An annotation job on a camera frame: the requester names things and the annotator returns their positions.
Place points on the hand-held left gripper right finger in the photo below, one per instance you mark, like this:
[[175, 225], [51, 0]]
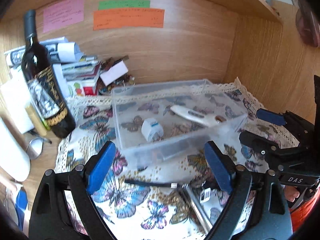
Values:
[[220, 170]]

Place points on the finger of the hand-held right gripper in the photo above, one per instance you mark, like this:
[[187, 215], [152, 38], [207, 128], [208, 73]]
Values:
[[271, 117], [257, 142]]

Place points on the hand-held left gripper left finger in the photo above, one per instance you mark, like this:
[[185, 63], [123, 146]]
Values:
[[101, 170]]

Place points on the clear plastic box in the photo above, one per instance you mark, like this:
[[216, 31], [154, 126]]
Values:
[[175, 130]]

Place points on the person's right forearm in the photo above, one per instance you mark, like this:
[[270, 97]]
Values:
[[308, 212]]

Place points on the person's right hand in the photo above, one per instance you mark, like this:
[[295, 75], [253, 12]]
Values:
[[291, 193]]

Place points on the small white charger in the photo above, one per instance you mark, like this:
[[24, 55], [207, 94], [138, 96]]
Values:
[[205, 195]]

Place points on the clear plastic lid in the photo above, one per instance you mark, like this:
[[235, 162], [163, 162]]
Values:
[[200, 212]]

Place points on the butterfly print tablecloth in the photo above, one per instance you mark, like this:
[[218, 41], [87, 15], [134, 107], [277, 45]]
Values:
[[140, 205]]

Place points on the white digital thermometer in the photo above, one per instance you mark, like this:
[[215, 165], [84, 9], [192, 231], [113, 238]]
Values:
[[192, 116]]

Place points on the white plug adapter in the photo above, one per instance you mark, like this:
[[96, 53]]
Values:
[[151, 130]]

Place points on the small round mirror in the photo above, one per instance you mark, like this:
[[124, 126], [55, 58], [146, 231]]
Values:
[[35, 148]]

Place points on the gold tube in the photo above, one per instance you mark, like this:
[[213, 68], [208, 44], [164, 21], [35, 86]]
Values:
[[37, 120]]

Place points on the blue packet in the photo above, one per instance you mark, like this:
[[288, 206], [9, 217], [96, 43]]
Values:
[[21, 203]]

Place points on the white plastic bottle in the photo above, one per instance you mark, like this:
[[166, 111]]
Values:
[[12, 155]]

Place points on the dark wine bottle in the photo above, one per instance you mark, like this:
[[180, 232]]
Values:
[[46, 95]]

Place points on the white cardboard card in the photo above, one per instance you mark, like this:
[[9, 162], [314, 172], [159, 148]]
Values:
[[113, 73]]

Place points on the dark red round object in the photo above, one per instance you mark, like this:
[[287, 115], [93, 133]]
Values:
[[307, 22]]

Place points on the pile of papers and magazines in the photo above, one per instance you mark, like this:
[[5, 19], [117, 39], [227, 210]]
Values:
[[77, 67]]

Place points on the orange paper note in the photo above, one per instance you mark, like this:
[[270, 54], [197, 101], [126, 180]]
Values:
[[128, 18]]

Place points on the pink paper note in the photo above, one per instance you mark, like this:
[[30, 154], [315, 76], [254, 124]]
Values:
[[62, 13]]

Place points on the green paper note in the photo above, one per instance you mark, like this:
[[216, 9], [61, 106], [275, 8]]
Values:
[[124, 4]]

